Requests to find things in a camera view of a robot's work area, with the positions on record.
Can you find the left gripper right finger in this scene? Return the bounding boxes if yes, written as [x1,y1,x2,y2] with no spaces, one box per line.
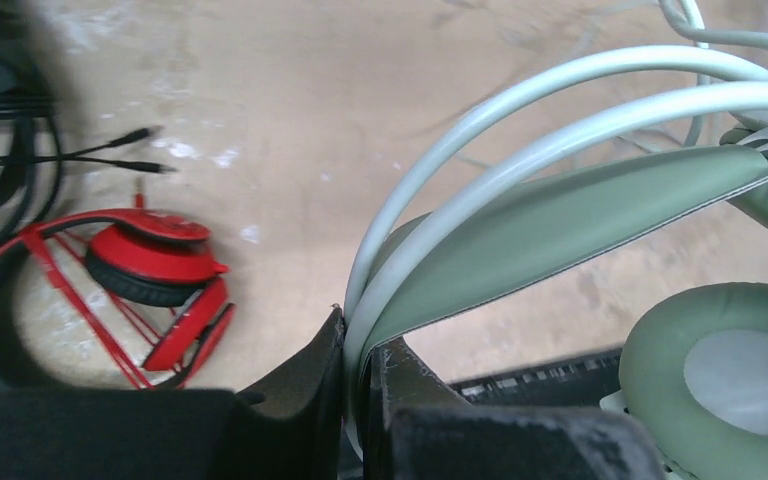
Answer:
[364,339,666,479]

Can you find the black blue headphones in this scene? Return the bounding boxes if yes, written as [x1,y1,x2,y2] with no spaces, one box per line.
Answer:
[0,1,66,246]

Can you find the black headphone cable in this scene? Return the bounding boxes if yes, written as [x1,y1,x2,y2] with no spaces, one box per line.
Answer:
[0,92,180,177]

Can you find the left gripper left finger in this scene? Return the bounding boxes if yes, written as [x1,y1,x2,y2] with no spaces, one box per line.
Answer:
[0,309,345,479]

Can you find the red headphones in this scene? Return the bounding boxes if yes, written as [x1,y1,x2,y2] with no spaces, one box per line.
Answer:
[0,207,236,394]

